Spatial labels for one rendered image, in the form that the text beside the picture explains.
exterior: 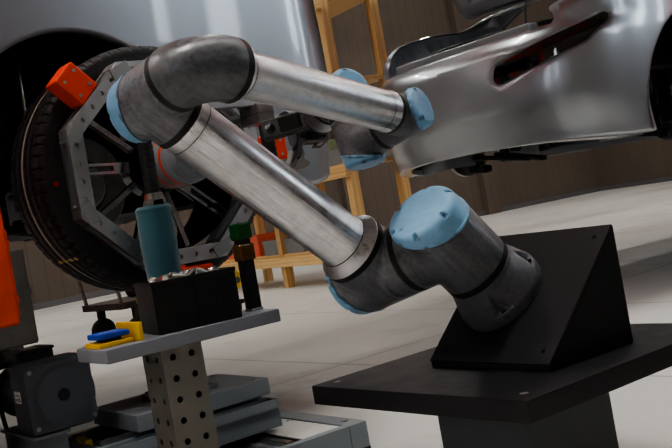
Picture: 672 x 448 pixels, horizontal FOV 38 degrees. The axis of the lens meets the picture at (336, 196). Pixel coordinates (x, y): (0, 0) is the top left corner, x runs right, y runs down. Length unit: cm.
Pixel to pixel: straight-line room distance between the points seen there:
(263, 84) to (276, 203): 24
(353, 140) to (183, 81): 57
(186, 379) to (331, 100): 74
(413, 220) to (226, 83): 47
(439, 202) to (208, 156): 45
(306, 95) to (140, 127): 31
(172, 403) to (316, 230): 56
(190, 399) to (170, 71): 85
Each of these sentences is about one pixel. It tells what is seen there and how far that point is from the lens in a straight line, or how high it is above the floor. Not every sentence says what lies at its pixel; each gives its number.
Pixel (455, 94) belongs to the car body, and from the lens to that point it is 499.
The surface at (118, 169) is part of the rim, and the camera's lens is 267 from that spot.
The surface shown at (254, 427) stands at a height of 11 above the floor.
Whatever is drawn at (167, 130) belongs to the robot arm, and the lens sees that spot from 174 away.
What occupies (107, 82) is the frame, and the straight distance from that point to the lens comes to 258.
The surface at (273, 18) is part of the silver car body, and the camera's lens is 343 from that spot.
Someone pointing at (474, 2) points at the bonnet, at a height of 176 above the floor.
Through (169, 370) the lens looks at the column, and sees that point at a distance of 221.
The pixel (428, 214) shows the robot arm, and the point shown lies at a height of 61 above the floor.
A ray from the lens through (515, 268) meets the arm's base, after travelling 196.
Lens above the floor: 67
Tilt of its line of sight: level
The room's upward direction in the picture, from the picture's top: 10 degrees counter-clockwise
